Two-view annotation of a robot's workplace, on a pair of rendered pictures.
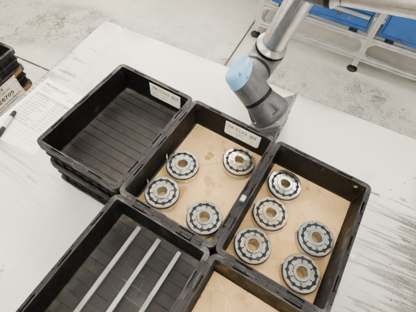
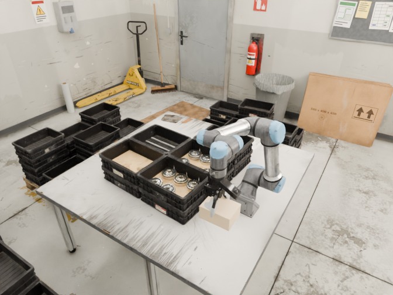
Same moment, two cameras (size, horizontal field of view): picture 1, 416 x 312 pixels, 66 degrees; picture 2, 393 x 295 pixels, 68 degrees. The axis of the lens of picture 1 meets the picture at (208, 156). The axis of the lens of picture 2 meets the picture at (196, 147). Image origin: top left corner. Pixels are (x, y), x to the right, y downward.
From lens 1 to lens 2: 1.93 m
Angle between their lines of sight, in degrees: 69
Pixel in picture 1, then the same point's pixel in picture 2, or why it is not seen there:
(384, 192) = (196, 254)
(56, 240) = not seen: hidden behind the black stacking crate
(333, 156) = (223, 235)
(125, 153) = not seen: hidden behind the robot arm
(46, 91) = (256, 140)
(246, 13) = not seen: outside the picture
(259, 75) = (252, 172)
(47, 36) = (351, 173)
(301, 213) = (180, 191)
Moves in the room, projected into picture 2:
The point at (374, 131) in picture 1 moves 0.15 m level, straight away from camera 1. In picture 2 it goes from (245, 265) to (268, 285)
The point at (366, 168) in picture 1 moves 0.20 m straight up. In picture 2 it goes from (213, 250) to (215, 225)
